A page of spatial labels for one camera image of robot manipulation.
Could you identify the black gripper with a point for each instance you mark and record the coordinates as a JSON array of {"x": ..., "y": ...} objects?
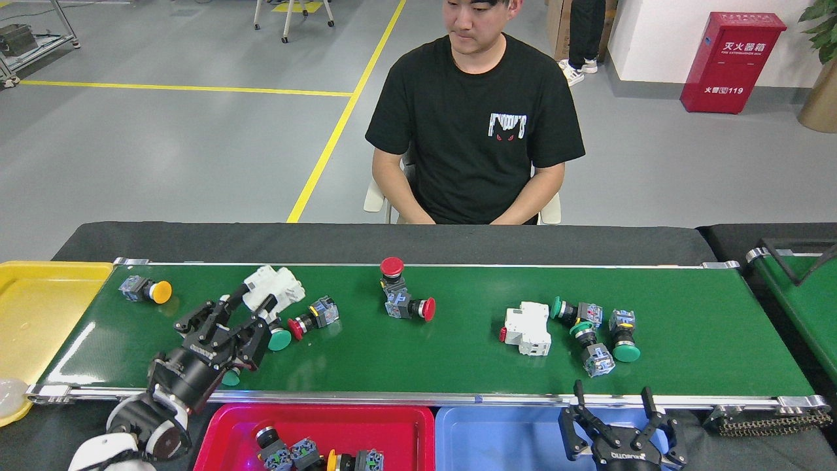
[
  {"x": 186, "y": 376},
  {"x": 624, "y": 451}
]

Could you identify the green button switch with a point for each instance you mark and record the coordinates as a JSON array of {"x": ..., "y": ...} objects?
[
  {"x": 280, "y": 340},
  {"x": 588, "y": 313},
  {"x": 598, "y": 360},
  {"x": 231, "y": 378},
  {"x": 626, "y": 353}
]

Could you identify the white circuit breaker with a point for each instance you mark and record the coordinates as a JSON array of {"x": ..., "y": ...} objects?
[
  {"x": 278, "y": 284},
  {"x": 529, "y": 327}
]

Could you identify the yellow button switch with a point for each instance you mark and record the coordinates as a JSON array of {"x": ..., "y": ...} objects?
[
  {"x": 160, "y": 292},
  {"x": 369, "y": 461}
]

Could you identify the red button switch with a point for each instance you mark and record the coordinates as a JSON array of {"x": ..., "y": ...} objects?
[
  {"x": 428, "y": 309},
  {"x": 320, "y": 311},
  {"x": 392, "y": 265}
]

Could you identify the black button switch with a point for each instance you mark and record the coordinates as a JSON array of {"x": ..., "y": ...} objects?
[{"x": 265, "y": 434}]

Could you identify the blue switch contact block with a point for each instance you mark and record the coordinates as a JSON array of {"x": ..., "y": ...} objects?
[{"x": 305, "y": 453}]

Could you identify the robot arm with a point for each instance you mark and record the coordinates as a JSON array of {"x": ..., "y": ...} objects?
[{"x": 98, "y": 454}]

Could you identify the blue plastic tray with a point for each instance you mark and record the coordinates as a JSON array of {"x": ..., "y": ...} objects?
[{"x": 497, "y": 445}]

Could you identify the yellow plastic tray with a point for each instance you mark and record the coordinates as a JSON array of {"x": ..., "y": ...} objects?
[{"x": 46, "y": 320}]

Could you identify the long green conveyor belt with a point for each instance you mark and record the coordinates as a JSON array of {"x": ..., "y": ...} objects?
[{"x": 458, "y": 353}]

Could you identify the red plastic tray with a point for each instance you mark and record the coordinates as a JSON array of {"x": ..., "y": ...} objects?
[{"x": 379, "y": 432}]

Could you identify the short green conveyor belt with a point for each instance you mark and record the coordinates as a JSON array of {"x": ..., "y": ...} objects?
[{"x": 811, "y": 307}]

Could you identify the grey office chair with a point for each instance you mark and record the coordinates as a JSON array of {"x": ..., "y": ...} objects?
[{"x": 374, "y": 196}]

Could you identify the clear round plastic lid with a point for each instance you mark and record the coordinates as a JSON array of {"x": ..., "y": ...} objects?
[{"x": 12, "y": 400}]

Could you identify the person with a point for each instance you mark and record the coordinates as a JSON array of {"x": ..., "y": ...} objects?
[
  {"x": 471, "y": 163},
  {"x": 587, "y": 26}
]

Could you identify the white stand on wheels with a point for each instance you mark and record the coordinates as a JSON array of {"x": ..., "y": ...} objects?
[{"x": 291, "y": 16}]

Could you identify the silver metal cart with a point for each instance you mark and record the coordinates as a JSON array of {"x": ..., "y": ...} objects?
[{"x": 26, "y": 42}]

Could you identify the tan plant pot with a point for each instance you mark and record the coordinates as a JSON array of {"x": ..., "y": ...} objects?
[{"x": 820, "y": 104}]

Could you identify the red fire extinguisher box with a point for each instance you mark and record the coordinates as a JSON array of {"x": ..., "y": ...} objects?
[{"x": 732, "y": 62}]

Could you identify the brown cardboard box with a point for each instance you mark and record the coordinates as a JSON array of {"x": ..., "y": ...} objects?
[{"x": 557, "y": 26}]

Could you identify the green potted plant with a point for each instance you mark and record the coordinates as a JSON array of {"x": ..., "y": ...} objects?
[{"x": 825, "y": 26}]

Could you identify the black angled bracket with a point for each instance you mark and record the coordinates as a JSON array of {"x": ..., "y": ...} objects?
[{"x": 794, "y": 275}]

